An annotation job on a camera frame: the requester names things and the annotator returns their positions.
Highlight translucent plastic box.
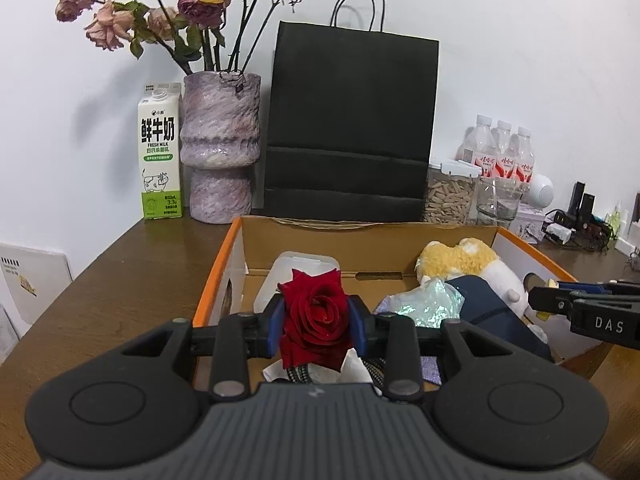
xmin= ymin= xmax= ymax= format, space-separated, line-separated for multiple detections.
xmin=253 ymin=252 xmax=340 ymax=313

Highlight white yellow plush toy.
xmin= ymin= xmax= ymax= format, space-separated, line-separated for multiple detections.
xmin=416 ymin=237 xmax=528 ymax=318

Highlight red cardboard box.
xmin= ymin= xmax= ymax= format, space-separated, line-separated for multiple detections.
xmin=192 ymin=214 xmax=614 ymax=391

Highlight black paper bag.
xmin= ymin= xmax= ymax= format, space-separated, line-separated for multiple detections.
xmin=262 ymin=0 xmax=439 ymax=222

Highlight jar of seeds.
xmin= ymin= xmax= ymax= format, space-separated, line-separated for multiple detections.
xmin=422 ymin=159 xmax=480 ymax=224

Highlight iridescent bundle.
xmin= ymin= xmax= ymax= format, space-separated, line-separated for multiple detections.
xmin=375 ymin=278 xmax=465 ymax=328

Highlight black stand device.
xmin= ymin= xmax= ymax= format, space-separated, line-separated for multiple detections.
xmin=563 ymin=181 xmax=613 ymax=252

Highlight clear glass cup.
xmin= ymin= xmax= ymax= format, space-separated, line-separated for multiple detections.
xmin=476 ymin=177 xmax=523 ymax=229

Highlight water bottle middle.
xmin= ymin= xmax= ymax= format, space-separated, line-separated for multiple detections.
xmin=491 ymin=120 xmax=514 ymax=179

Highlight white tissue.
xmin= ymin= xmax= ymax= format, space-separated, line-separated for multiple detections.
xmin=262 ymin=349 xmax=382 ymax=396

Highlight water bottle right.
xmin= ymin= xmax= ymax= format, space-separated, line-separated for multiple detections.
xmin=511 ymin=127 xmax=535 ymax=184

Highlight purple ceramic vase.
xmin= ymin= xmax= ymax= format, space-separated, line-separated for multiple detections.
xmin=180 ymin=72 xmax=262 ymax=224

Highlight purple fabric pouch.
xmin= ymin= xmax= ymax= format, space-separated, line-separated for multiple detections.
xmin=374 ymin=296 xmax=442 ymax=386

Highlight dark navy zip case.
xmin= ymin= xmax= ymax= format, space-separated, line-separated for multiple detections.
xmin=447 ymin=275 xmax=553 ymax=362

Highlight red rose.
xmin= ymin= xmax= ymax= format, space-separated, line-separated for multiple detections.
xmin=279 ymin=270 xmax=352 ymax=370

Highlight water bottle left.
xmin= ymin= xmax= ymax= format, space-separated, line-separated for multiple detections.
xmin=457 ymin=115 xmax=498 ymax=174

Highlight milk carton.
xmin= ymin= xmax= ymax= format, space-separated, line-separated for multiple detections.
xmin=137 ymin=82 xmax=183 ymax=220

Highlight dried pink flowers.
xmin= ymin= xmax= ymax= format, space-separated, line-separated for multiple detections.
xmin=54 ymin=0 xmax=303 ymax=75

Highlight water bottle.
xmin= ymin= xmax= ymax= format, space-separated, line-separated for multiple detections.
xmin=491 ymin=120 xmax=514 ymax=179
xmin=511 ymin=127 xmax=535 ymax=184
xmin=457 ymin=115 xmax=498 ymax=174

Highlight braided black cable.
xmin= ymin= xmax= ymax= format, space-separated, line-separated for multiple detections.
xmin=284 ymin=356 xmax=386 ymax=391

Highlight white charger with cables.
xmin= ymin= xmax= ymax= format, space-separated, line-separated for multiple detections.
xmin=542 ymin=209 xmax=578 ymax=245

